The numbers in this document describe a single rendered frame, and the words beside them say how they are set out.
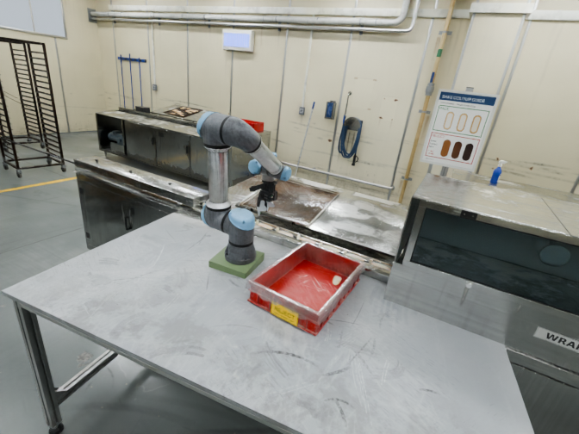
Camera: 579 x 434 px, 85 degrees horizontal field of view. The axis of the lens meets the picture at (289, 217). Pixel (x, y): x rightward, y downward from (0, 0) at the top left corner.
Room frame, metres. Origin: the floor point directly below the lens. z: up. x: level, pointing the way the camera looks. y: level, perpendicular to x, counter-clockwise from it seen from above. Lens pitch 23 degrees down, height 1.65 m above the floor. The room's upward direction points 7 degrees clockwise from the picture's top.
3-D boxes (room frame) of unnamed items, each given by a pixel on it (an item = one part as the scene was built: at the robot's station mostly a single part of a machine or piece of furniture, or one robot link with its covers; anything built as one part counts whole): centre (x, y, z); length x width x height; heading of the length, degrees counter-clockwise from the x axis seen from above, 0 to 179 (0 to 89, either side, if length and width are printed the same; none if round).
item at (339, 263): (1.17, -0.12, 0.88); 0.49 x 0.34 x 0.10; 151
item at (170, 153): (5.54, 1.99, 0.51); 3.00 x 1.26 x 1.03; 64
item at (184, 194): (2.19, 1.14, 0.89); 1.25 x 0.18 x 0.09; 64
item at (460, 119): (2.05, -0.96, 1.50); 0.33 x 0.01 x 0.45; 64
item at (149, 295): (1.09, 0.03, 0.41); 1.80 x 0.94 x 0.82; 71
